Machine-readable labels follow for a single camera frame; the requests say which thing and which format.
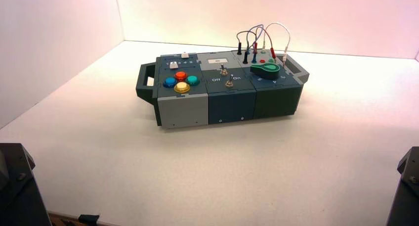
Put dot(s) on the orange arcade push button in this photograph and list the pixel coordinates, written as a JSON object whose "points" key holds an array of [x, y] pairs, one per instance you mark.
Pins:
{"points": [[180, 75]]}

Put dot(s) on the grey and blue control box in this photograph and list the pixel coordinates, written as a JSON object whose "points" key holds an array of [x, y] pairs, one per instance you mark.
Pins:
{"points": [[183, 110]]}

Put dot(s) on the yellow arcade push button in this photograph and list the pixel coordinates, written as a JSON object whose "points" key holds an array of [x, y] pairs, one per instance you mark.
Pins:
{"points": [[181, 87]]}

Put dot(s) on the green rotary dial knob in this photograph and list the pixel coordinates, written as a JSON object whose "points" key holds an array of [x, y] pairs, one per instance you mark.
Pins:
{"points": [[265, 70]]}

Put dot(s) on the teal arcade push button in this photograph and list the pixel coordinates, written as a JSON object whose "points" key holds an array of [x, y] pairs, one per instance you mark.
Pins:
{"points": [[192, 80]]}

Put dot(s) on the white slider knob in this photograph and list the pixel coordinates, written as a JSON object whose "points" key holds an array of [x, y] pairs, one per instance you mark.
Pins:
{"points": [[173, 65], [185, 55]]}

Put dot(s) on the blue arcade push button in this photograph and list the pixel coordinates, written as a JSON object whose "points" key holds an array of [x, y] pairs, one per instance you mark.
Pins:
{"points": [[170, 82]]}

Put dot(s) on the metal toggle switch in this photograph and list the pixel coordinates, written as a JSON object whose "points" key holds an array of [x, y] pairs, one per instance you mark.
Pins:
{"points": [[229, 83], [224, 71]]}

